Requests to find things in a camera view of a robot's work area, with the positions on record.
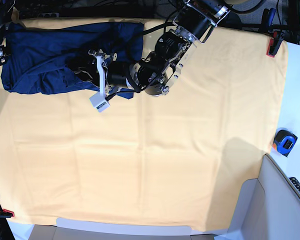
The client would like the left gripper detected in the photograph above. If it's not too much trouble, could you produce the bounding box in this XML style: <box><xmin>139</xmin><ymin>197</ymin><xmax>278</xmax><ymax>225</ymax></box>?
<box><xmin>67</xmin><ymin>49</ymin><xmax>140</xmax><ymax>94</ymax></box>

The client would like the blue long-sleeve T-shirt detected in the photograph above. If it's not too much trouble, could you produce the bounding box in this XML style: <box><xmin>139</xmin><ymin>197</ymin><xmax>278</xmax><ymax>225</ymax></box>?
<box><xmin>1</xmin><ymin>22</ymin><xmax>144</xmax><ymax>95</ymax></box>

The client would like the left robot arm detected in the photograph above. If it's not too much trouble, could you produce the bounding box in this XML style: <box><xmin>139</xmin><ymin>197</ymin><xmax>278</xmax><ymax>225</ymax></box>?
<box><xmin>68</xmin><ymin>0</ymin><xmax>232</xmax><ymax>101</ymax></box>

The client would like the yellow table cloth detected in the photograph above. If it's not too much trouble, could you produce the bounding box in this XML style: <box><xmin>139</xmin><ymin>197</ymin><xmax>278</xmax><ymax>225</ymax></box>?
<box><xmin>0</xmin><ymin>27</ymin><xmax>289</xmax><ymax>232</ymax></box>

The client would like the red clamp bottom left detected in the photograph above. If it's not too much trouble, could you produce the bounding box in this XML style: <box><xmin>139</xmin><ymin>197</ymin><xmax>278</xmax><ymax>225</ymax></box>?
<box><xmin>0</xmin><ymin>209</ymin><xmax>15</xmax><ymax>219</ymax></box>

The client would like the red clamp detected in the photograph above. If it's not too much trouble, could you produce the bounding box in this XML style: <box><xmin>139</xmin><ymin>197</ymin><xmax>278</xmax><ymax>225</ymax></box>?
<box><xmin>266</xmin><ymin>30</ymin><xmax>285</xmax><ymax>58</ymax></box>
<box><xmin>0</xmin><ymin>209</ymin><xmax>15</xmax><ymax>219</ymax></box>

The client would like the white cardboard box bottom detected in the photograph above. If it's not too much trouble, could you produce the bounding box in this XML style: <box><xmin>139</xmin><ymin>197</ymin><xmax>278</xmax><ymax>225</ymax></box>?
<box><xmin>29</xmin><ymin>218</ymin><xmax>217</xmax><ymax>240</ymax></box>

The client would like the white cardboard box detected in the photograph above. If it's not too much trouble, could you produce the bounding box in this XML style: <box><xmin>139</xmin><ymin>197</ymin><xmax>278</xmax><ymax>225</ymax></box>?
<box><xmin>29</xmin><ymin>218</ymin><xmax>217</xmax><ymax>240</ymax></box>
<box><xmin>224</xmin><ymin>154</ymin><xmax>300</xmax><ymax>240</ymax></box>

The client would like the red clamp top right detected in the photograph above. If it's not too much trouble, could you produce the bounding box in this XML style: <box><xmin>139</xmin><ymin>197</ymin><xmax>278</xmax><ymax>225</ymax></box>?
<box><xmin>266</xmin><ymin>30</ymin><xmax>285</xmax><ymax>58</ymax></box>

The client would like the blue black tape measure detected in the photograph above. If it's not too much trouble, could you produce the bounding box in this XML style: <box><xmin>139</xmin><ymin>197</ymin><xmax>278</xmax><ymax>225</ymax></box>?
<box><xmin>272</xmin><ymin>128</ymin><xmax>298</xmax><ymax>157</ymax></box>

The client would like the white cardboard box right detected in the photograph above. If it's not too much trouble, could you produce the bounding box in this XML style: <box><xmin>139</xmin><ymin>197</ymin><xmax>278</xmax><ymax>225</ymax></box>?
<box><xmin>224</xmin><ymin>154</ymin><xmax>300</xmax><ymax>240</ymax></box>

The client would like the black perforated object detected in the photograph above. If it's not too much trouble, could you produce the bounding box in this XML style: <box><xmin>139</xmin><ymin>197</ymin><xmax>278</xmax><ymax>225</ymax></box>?
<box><xmin>289</xmin><ymin>177</ymin><xmax>300</xmax><ymax>192</ymax></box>

